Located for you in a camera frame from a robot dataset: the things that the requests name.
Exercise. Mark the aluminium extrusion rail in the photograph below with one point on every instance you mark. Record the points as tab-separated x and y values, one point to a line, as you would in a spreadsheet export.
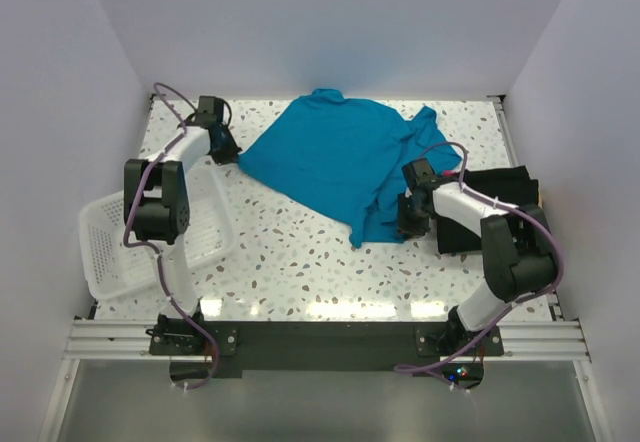
108	340

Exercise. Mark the black folded t shirt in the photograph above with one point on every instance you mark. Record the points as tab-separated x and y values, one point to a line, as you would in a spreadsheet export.
511	185

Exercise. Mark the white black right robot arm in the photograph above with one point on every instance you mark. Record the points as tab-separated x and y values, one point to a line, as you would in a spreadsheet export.
519	255

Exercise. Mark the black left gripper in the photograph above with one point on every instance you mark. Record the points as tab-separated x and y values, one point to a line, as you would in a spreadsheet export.
231	154

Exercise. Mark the white plastic basket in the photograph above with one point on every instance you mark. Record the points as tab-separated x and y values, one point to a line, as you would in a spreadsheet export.
112	270

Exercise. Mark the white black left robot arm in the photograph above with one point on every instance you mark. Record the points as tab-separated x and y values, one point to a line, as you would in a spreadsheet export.
156	212

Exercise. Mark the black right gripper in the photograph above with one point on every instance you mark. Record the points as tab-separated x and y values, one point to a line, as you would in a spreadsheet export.
405	227

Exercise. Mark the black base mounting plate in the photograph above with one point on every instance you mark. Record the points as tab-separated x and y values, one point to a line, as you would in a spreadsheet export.
232	348

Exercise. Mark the blue t shirt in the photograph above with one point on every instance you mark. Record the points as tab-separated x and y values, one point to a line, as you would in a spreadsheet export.
343	158

